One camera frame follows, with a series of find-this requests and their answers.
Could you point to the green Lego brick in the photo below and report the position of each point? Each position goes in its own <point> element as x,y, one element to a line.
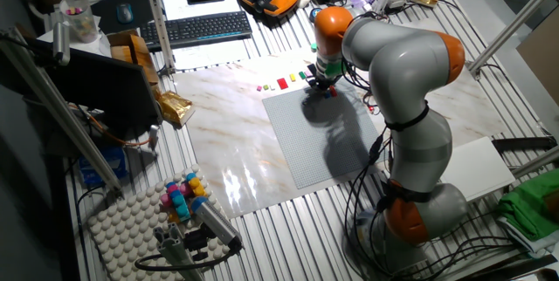
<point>302,75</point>

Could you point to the clear plastic jar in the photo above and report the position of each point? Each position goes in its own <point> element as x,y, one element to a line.
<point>79,19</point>

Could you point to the brown cardboard box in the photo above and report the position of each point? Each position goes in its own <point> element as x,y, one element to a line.
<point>137,52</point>

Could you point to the red Lego plate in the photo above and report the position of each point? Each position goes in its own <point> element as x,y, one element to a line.
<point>282,84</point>

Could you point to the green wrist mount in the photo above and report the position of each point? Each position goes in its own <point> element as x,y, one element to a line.
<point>334,69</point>

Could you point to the gold foil bag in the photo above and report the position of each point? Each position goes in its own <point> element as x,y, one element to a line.
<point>175,107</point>

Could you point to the short aluminium profile piece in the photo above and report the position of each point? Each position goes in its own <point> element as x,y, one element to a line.
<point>174,250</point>

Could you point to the white bumpy foam mat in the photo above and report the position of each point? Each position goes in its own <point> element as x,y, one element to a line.
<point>122,228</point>

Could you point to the gray Lego baseplate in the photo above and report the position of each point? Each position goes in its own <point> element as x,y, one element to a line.
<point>297,150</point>

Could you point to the colourful toy block cluster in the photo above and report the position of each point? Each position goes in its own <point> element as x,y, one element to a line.
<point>179,200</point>

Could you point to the blue packet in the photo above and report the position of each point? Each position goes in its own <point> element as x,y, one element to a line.
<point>109,163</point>

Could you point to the yellow Lego brick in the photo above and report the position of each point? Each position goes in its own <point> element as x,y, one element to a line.
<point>292,77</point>

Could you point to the green cloth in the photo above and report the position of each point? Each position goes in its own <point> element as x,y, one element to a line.
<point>528,202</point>

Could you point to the dark computer mouse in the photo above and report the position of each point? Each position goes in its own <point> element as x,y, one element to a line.
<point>125,13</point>

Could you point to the white flat board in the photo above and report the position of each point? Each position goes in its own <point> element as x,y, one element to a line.
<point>476,167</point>

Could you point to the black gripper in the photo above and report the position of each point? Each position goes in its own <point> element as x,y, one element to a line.
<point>325,80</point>

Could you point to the silver depth camera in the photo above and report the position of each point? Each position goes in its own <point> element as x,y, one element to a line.
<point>61,45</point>
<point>216,222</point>

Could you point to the black mouse pad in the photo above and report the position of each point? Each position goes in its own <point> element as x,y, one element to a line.
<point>105,10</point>

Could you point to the pink Lego brick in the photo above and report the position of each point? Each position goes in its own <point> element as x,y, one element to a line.
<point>307,73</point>

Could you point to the black computer keyboard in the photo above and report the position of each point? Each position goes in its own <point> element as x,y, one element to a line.
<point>196,30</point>

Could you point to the silver orange robot arm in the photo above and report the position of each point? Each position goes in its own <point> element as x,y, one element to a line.
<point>402,54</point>

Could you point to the brown cardboard panel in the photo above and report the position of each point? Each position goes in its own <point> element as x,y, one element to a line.
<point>541,58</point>

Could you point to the black Lego plate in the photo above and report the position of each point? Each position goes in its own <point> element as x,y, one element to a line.
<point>312,69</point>

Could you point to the black monitor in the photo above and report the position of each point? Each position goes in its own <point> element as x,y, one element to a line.
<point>100,84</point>

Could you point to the printed paper sheet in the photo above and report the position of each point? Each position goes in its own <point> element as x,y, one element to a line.
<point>209,56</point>

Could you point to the red Lego brick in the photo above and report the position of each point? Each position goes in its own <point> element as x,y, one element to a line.
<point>333,91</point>

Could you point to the black metal bar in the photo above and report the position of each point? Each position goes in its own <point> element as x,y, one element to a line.
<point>524,143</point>

